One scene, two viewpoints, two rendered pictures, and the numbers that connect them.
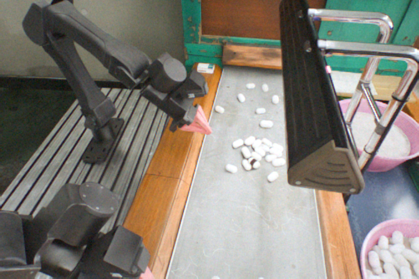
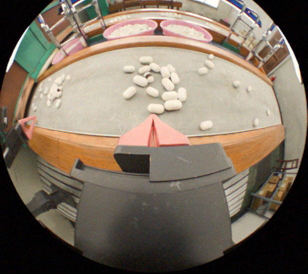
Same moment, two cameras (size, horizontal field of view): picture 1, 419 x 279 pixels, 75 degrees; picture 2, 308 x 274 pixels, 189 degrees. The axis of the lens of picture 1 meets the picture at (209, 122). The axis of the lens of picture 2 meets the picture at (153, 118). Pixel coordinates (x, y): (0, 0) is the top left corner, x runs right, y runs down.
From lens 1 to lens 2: 0.40 m
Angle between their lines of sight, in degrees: 53
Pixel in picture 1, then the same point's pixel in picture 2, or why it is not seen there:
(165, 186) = (63, 151)
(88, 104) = (40, 207)
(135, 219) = not seen: hidden behind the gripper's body
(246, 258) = (110, 80)
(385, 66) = (50, 51)
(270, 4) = (7, 89)
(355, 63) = (43, 60)
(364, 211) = not seen: hidden behind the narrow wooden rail
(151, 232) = (93, 157)
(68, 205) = not seen: outside the picture
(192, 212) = (79, 125)
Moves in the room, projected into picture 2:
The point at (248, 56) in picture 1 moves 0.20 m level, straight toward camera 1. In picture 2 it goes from (21, 105) to (27, 101)
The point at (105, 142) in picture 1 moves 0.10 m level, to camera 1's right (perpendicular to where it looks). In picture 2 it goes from (62, 195) to (56, 176)
